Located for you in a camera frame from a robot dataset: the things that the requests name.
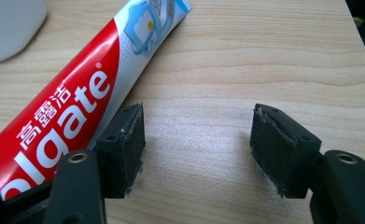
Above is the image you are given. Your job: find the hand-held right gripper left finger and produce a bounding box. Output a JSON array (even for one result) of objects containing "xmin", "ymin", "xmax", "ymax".
[{"xmin": 94, "ymin": 103, "xmax": 147, "ymax": 200}]

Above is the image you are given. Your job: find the red and white toothpaste tube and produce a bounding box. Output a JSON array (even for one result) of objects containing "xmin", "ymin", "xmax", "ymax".
[{"xmin": 0, "ymin": 0, "xmax": 192, "ymax": 202}]

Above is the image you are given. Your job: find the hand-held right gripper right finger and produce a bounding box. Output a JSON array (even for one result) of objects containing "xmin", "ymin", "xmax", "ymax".
[{"xmin": 249, "ymin": 103, "xmax": 323, "ymax": 200}]

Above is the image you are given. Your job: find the grey compartment holder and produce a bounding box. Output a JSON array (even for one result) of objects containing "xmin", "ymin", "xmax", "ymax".
[{"xmin": 0, "ymin": 0, "xmax": 49, "ymax": 64}]

